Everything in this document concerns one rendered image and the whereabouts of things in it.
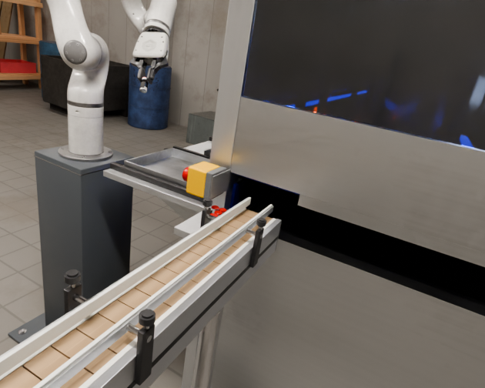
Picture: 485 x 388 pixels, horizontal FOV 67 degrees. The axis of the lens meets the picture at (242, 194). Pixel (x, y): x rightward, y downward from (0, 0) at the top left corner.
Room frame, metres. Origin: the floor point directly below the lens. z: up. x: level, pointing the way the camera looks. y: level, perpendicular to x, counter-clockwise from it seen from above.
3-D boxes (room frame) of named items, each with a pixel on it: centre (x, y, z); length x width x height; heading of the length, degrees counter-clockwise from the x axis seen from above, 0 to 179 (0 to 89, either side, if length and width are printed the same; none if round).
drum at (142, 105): (5.38, 1.58, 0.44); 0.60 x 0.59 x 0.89; 154
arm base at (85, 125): (1.30, 0.61, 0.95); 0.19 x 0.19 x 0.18
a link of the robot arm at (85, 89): (1.33, 0.61, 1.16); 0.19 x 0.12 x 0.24; 9
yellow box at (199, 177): (0.87, 0.10, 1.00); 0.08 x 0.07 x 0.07; 66
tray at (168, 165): (1.19, 0.20, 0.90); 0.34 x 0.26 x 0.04; 66
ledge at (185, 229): (0.84, 0.07, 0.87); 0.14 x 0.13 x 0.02; 66
